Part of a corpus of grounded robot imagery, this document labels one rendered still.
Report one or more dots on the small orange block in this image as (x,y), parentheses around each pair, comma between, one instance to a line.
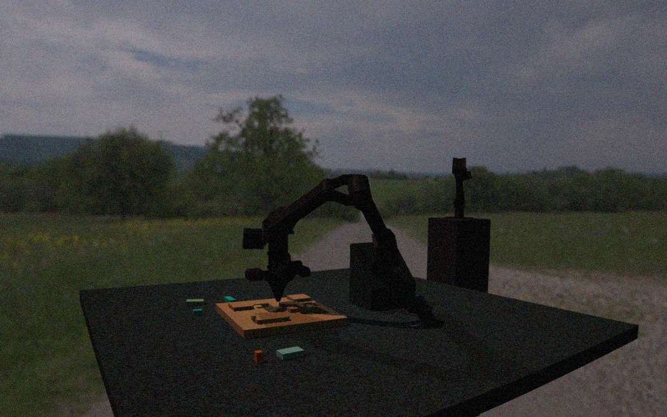
(258,356)

